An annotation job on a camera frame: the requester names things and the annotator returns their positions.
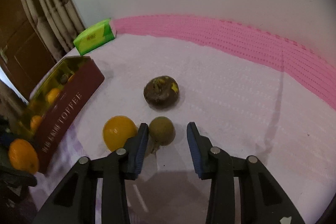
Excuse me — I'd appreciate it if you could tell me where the green-brown kiwi fruit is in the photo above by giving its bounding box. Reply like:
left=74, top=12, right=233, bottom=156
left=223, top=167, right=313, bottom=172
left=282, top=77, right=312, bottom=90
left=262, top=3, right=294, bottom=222
left=149, top=116, right=175, bottom=153

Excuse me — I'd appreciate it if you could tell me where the pink purple checked tablecloth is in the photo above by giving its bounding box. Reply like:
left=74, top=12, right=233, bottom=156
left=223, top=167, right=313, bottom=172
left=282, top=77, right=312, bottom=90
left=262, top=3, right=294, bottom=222
left=31, top=15, right=335, bottom=223

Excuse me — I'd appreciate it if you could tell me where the large orange fruit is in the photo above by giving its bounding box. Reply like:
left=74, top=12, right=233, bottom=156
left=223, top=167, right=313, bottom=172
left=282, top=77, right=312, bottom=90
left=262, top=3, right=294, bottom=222
left=8, top=139, right=39, bottom=174

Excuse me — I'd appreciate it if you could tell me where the brown wooden door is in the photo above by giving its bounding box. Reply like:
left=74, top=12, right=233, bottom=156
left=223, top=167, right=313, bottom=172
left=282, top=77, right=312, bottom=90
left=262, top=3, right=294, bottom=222
left=0, top=0, right=55, bottom=99

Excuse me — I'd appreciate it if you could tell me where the green tissue pack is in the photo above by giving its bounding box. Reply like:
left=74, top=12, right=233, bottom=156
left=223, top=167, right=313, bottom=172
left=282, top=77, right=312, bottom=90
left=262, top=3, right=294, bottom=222
left=73, top=18, right=117, bottom=56

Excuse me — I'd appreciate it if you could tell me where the beige pleated curtain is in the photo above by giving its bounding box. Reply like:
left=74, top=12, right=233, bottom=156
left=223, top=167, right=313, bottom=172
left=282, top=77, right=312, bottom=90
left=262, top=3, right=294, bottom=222
left=21, top=0, right=84, bottom=61

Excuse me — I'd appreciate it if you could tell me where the yellow-orange round fruit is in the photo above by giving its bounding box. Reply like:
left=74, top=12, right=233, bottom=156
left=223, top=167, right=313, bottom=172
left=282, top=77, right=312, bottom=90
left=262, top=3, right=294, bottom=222
left=102, top=115, right=138, bottom=152

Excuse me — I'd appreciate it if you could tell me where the red toffee gift box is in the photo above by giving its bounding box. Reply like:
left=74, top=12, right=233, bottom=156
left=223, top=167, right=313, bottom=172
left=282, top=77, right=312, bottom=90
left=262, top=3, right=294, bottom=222
left=18, top=56, right=105, bottom=174

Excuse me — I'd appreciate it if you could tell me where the dark brown wrinkled fruit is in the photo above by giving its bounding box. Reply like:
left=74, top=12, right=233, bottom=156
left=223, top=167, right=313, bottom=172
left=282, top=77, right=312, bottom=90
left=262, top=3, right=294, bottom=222
left=143, top=76, right=179, bottom=109

